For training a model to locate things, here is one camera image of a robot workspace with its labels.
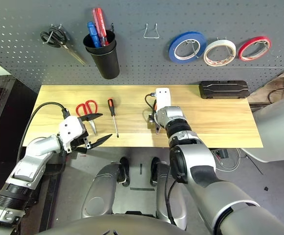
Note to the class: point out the black floor power adapter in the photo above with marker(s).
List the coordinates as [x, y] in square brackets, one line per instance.
[222, 154]

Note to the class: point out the silver robot leg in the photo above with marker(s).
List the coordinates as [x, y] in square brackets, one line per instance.
[97, 195]
[161, 200]

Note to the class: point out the light grey plastic chair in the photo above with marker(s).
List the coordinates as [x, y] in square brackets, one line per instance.
[276, 127]

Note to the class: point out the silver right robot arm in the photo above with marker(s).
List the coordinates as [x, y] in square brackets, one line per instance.
[200, 171]

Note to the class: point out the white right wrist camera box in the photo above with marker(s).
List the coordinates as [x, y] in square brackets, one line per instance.
[163, 98]

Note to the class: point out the grey robot torso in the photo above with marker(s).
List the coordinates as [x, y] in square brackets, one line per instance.
[119, 227]

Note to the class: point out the black robot foot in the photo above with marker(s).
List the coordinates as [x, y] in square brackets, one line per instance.
[124, 171]
[154, 171]

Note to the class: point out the white tape roll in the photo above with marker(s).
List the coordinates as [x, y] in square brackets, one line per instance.
[218, 43]

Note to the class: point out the black plastic tool case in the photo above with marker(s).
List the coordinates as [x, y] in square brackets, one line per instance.
[225, 89]

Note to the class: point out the black cup hook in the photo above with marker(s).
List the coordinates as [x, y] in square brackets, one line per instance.
[112, 27]

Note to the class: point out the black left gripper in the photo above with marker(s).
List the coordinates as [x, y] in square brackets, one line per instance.
[83, 144]

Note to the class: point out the orange black screwdriver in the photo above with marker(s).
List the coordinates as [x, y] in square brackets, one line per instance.
[111, 107]

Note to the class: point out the black plastic cup holder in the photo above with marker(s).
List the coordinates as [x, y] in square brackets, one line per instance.
[107, 66]

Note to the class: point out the silver red tape hook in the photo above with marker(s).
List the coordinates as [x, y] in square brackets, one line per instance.
[261, 45]

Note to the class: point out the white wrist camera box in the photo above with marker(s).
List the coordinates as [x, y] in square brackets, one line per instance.
[69, 129]
[163, 98]

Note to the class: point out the black robot left foot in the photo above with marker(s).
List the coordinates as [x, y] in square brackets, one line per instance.
[124, 171]

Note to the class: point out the silver double prong hook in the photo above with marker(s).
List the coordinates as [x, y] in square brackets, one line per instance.
[218, 39]

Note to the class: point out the blue tape roll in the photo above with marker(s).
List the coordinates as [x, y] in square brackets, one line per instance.
[188, 34]

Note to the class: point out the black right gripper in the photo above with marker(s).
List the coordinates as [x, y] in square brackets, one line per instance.
[154, 117]

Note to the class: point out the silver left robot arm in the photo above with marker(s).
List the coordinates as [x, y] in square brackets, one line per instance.
[31, 151]

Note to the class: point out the silver robot right leg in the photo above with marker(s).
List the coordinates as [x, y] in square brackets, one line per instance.
[161, 200]

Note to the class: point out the black robot right foot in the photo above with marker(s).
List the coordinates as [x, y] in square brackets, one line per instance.
[154, 171]

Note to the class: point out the grey metal pegboard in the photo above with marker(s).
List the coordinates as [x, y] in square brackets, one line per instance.
[141, 73]

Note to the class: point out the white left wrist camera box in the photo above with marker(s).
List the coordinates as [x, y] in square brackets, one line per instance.
[69, 129]

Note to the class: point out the silver robot left leg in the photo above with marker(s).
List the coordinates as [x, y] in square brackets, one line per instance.
[97, 195]

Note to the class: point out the red tape roll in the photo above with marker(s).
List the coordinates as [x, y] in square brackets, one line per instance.
[254, 39]

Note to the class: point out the silver blue tape hook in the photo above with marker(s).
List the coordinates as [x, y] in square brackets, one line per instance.
[193, 49]

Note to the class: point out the silver scissors hook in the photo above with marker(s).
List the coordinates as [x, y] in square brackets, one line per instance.
[56, 28]

